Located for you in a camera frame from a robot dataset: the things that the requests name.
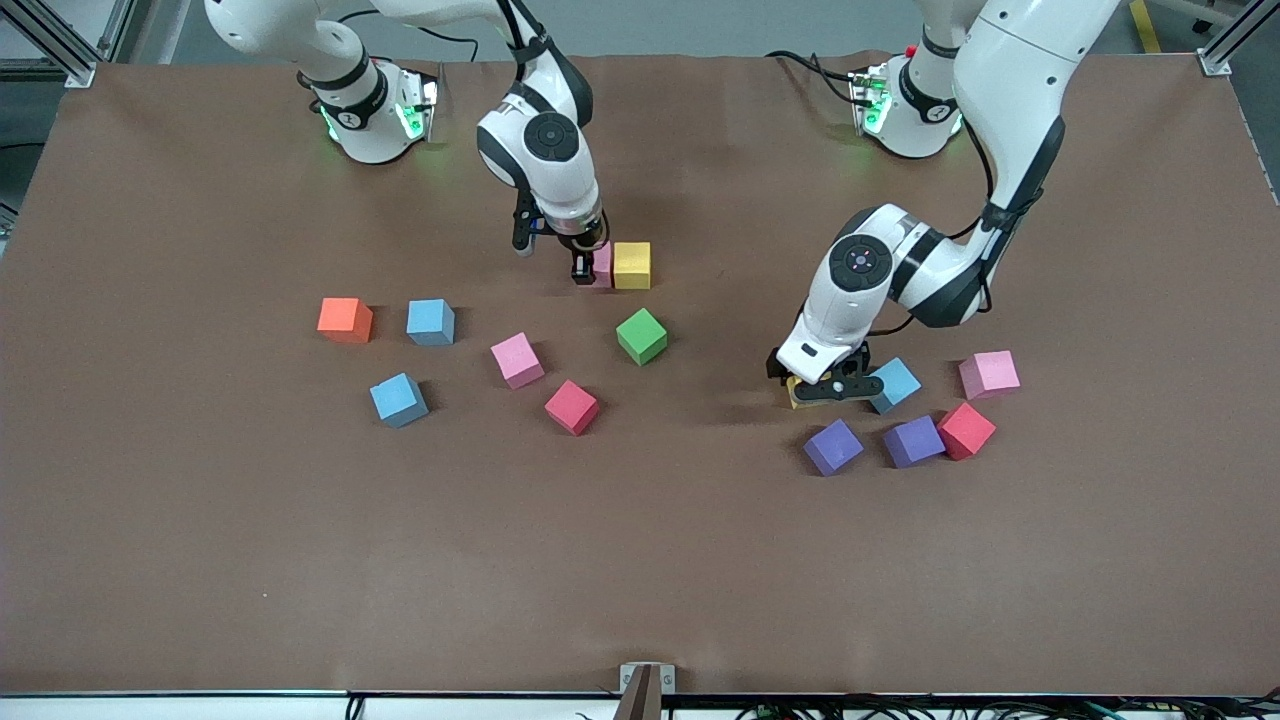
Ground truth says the green foam cube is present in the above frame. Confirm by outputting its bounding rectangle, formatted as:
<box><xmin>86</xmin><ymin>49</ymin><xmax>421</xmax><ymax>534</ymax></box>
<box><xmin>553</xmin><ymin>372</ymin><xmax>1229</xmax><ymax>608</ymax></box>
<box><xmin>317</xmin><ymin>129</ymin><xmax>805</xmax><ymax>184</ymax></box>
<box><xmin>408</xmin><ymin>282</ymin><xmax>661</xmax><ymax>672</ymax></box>
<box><xmin>615</xmin><ymin>307</ymin><xmax>669</xmax><ymax>367</ymax></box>

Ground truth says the purple foam cube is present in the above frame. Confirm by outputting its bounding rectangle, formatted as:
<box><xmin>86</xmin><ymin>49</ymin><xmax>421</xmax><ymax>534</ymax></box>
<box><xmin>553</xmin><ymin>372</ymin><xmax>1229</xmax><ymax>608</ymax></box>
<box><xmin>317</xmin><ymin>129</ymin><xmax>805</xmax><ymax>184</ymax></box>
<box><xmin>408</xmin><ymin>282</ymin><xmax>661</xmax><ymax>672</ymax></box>
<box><xmin>803</xmin><ymin>418</ymin><xmax>865</xmax><ymax>477</ymax></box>
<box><xmin>882</xmin><ymin>415</ymin><xmax>947</xmax><ymax>469</ymax></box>

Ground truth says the red foam cube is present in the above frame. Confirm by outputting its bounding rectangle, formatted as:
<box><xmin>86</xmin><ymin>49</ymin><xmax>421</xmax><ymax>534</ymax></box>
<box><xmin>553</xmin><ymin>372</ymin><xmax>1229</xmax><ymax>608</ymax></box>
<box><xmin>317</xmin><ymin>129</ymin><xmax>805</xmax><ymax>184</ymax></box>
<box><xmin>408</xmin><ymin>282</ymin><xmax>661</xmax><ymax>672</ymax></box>
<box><xmin>544</xmin><ymin>379</ymin><xmax>601</xmax><ymax>437</ymax></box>
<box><xmin>937</xmin><ymin>402</ymin><xmax>997</xmax><ymax>462</ymax></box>

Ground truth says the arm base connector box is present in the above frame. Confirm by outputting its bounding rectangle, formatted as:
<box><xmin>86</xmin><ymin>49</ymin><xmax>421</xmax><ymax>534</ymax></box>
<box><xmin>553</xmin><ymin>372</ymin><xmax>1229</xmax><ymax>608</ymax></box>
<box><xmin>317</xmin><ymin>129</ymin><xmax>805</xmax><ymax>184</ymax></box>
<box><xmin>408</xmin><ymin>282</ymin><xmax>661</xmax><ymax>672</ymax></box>
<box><xmin>848</xmin><ymin>65</ymin><xmax>893</xmax><ymax>136</ymax></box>
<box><xmin>398</xmin><ymin>72</ymin><xmax>442</xmax><ymax>141</ymax></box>

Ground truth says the blue foam cube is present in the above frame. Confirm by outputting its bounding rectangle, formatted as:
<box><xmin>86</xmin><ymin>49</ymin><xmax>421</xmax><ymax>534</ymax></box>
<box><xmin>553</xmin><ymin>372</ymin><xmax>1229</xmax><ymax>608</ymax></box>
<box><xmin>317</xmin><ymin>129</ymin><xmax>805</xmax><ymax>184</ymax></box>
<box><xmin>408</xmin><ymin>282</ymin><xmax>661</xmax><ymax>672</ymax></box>
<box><xmin>369</xmin><ymin>372</ymin><xmax>430</xmax><ymax>429</ymax></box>
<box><xmin>406</xmin><ymin>299</ymin><xmax>457</xmax><ymax>348</ymax></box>
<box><xmin>866</xmin><ymin>357</ymin><xmax>923</xmax><ymax>416</ymax></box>

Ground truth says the brown table mat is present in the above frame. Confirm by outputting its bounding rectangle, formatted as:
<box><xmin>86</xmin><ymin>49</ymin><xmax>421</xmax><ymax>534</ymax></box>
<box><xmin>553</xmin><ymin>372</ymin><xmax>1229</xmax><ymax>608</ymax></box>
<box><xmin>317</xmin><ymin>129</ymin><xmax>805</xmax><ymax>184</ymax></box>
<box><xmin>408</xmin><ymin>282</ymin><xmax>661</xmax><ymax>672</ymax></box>
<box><xmin>0</xmin><ymin>50</ymin><xmax>1280</xmax><ymax>698</ymax></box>

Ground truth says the orange foam cube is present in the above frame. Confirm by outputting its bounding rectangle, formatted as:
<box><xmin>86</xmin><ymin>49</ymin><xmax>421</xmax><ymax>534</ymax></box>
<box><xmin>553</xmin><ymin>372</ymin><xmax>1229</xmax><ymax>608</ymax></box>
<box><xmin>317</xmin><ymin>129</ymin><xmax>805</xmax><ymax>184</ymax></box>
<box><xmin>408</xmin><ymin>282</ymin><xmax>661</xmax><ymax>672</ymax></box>
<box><xmin>317</xmin><ymin>297</ymin><xmax>375</xmax><ymax>345</ymax></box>

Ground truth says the black base cable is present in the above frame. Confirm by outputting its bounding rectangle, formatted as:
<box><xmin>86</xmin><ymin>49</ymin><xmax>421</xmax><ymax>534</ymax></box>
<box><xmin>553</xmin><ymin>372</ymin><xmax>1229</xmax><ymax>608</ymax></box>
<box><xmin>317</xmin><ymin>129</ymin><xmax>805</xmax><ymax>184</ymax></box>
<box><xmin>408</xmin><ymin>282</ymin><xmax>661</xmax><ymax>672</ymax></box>
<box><xmin>765</xmin><ymin>50</ymin><xmax>861</xmax><ymax>106</ymax></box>

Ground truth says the metal table edge bracket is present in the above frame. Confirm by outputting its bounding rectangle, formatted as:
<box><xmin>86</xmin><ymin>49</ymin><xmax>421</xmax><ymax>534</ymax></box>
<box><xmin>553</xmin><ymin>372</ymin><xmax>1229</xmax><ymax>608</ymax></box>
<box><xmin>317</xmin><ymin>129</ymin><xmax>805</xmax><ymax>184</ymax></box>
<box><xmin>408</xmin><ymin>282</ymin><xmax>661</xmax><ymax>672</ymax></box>
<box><xmin>617</xmin><ymin>662</ymin><xmax>677</xmax><ymax>720</ymax></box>

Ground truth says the aluminium frame post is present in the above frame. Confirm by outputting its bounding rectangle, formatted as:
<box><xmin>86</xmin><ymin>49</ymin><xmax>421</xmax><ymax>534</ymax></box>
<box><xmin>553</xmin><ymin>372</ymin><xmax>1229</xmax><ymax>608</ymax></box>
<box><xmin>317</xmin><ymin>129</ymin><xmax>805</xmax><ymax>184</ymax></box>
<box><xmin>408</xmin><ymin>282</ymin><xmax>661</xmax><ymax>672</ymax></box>
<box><xmin>0</xmin><ymin>0</ymin><xmax>136</xmax><ymax>89</ymax></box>
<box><xmin>1198</xmin><ymin>0</ymin><xmax>1280</xmax><ymax>79</ymax></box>

